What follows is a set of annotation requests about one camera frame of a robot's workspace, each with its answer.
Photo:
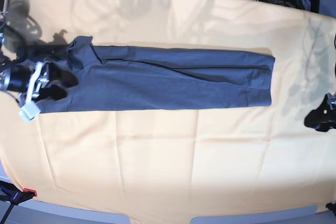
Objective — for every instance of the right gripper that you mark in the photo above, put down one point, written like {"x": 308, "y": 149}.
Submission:
{"x": 20, "y": 76}

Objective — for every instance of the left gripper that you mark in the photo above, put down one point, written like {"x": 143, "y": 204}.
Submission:
{"x": 322, "y": 119}

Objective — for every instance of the grey-blue T-shirt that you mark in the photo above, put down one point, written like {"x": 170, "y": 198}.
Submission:
{"x": 120, "y": 78}

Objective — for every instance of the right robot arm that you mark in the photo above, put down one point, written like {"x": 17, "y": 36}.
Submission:
{"x": 16, "y": 50}

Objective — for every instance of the black clamp right corner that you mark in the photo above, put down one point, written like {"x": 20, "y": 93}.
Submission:
{"x": 331, "y": 207}

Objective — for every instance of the blue red bar clamp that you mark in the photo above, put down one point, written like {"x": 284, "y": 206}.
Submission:
{"x": 10, "y": 193}

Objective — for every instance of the yellow table cloth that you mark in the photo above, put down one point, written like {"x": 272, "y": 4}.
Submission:
{"x": 171, "y": 166}

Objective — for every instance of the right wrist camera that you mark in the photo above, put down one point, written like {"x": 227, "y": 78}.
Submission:
{"x": 28, "y": 112}

